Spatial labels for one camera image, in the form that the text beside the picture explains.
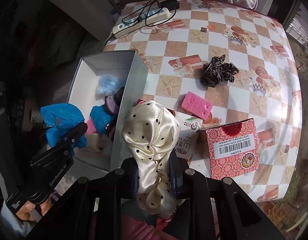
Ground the white snack packet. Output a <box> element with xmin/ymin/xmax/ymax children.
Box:
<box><xmin>136</xmin><ymin>99</ymin><xmax>203</xmax><ymax>160</ymax></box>

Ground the grey cardboard box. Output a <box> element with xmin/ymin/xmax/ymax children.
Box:
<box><xmin>66</xmin><ymin>50</ymin><xmax>149</xmax><ymax>172</ymax></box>

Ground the cream polka dot satin scrunchie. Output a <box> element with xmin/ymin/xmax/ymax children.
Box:
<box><xmin>122</xmin><ymin>100</ymin><xmax>181</xmax><ymax>219</ymax></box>

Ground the dark fuzzy purple knit piece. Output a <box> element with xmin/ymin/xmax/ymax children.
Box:
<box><xmin>104</xmin><ymin>87</ymin><xmax>125</xmax><ymax>115</ymax></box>

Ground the black power cable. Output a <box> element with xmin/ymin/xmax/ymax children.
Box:
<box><xmin>104</xmin><ymin>0</ymin><xmax>178</xmax><ymax>43</ymax></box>

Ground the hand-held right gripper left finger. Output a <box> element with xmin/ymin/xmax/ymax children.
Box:
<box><xmin>26</xmin><ymin>158</ymin><xmax>140</xmax><ymax>240</ymax></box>

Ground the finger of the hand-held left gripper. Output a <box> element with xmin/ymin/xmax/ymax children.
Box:
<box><xmin>58</xmin><ymin>123</ymin><xmax>88</xmax><ymax>153</ymax></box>

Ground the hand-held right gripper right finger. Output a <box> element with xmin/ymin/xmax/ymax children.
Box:
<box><xmin>168</xmin><ymin>154</ymin><xmax>287</xmax><ymax>240</ymax></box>

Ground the red patterned box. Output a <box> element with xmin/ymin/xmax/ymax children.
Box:
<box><xmin>205</xmin><ymin>118</ymin><xmax>260</xmax><ymax>180</ymax></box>

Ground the black power adapter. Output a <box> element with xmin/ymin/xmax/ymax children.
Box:
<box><xmin>160</xmin><ymin>0</ymin><xmax>181</xmax><ymax>8</ymax></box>

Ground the person's pink clothing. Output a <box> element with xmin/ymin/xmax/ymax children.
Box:
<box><xmin>121</xmin><ymin>205</ymin><xmax>175</xmax><ymax>240</ymax></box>

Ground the light blue fluffy pom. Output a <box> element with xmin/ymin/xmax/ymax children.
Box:
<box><xmin>95</xmin><ymin>74</ymin><xmax>122</xmax><ymax>98</ymax></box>

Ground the leopard print scrunchie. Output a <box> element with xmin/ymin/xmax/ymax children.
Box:
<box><xmin>200</xmin><ymin>54</ymin><xmax>240</xmax><ymax>88</ymax></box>

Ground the white power strip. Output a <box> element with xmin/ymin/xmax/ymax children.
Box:
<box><xmin>112</xmin><ymin>7</ymin><xmax>171</xmax><ymax>38</ymax></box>

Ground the pink sponge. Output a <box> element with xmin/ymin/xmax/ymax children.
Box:
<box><xmin>178</xmin><ymin>91</ymin><xmax>214</xmax><ymax>117</ymax></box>

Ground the person's left hand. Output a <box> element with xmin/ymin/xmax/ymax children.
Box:
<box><xmin>15</xmin><ymin>194</ymin><xmax>53</xmax><ymax>222</ymax></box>

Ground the blue nonwoven cloth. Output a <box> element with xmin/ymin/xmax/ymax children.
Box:
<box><xmin>89</xmin><ymin>105</ymin><xmax>118</xmax><ymax>135</ymax></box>
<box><xmin>40</xmin><ymin>103</ymin><xmax>87</xmax><ymax>148</ymax></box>

